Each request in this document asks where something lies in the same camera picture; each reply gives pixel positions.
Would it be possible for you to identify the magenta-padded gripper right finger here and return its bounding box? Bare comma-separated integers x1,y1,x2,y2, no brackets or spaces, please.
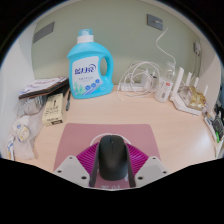
124,142,170,189

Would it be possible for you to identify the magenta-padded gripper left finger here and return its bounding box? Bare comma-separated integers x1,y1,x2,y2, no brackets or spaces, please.
53,142,101,189

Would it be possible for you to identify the black computer mouse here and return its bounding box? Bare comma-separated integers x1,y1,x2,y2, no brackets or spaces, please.
98,134,130,181

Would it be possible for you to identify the pink mouse pad with drawing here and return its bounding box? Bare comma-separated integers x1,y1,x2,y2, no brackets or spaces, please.
53,123,161,191

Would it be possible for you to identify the clear plastic bag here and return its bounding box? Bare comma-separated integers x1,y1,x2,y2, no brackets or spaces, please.
13,98,46,160

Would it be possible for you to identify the small yellow box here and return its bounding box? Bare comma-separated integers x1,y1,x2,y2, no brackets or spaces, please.
41,93,65,127

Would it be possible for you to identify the white sachet packet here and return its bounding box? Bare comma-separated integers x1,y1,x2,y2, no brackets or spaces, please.
5,134,17,161

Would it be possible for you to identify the black pen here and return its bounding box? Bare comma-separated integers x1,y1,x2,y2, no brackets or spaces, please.
65,89,72,112

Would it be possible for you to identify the white remote control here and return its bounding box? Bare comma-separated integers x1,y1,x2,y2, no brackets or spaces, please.
203,114,218,143

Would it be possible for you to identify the white router with antennas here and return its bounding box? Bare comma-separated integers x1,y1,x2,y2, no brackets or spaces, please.
169,66,209,117

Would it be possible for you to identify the black pouch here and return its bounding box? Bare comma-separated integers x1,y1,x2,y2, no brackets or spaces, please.
213,118,224,141

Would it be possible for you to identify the clear plastic bottle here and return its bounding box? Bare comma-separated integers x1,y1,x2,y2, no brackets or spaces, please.
154,61,177,103

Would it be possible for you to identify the gold snack bag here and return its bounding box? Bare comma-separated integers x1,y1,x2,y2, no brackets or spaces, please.
187,85,208,111

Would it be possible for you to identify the stack of booklets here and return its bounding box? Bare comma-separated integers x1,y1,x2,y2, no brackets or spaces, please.
18,75,70,100

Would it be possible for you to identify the blue detergent bottle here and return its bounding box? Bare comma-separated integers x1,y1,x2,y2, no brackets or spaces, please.
66,28,115,100

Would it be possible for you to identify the white power strip with cables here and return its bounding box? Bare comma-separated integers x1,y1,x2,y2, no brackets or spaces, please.
117,60,160,101

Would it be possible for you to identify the white wall cable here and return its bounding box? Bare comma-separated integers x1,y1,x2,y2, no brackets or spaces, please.
155,27,178,66

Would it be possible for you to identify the wall socket with chargers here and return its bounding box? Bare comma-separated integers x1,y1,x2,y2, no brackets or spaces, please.
194,39,203,56

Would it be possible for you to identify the grey wall switch plate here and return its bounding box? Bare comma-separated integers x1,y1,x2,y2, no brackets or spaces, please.
32,21,56,44

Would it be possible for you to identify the grey wall socket plate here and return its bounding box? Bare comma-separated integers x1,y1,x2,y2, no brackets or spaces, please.
146,13,165,32

